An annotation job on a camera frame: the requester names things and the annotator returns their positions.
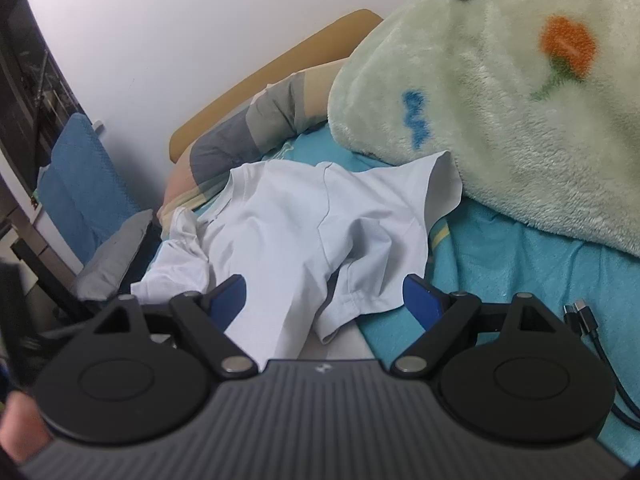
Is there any tan wooden headboard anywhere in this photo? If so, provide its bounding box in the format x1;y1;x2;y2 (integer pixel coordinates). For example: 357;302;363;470
169;9;384;164

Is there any grey seat cushion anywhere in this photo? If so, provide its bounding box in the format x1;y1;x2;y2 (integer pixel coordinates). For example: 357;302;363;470
74;209;163;302

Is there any green floral fleece blanket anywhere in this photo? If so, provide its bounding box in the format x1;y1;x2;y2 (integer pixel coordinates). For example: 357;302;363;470
327;0;640;261

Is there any striped grey beige pillow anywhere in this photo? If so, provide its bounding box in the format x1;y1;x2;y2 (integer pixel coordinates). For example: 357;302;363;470
161;57;351;213

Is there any blue fabric chair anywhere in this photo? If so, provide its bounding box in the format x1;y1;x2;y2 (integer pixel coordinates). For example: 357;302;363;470
37;112;142;267

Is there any white polo shirt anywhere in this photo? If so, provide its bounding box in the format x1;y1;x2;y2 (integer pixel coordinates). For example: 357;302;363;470
131;151;463;367

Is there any person's left hand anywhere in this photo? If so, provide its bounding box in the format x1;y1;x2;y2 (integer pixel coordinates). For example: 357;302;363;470
0;392;52;466

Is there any black usb cable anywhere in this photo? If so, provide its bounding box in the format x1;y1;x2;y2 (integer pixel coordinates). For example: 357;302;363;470
575;299;640;411
562;301;640;431

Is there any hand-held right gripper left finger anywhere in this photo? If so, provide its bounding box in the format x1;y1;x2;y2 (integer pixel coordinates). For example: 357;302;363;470
90;274;256;380

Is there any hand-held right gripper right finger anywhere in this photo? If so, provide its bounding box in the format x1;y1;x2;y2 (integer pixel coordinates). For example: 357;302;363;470
392;274;558;380

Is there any dark shelving unit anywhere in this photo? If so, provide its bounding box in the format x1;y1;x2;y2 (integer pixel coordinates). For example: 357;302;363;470
0;0;87;281

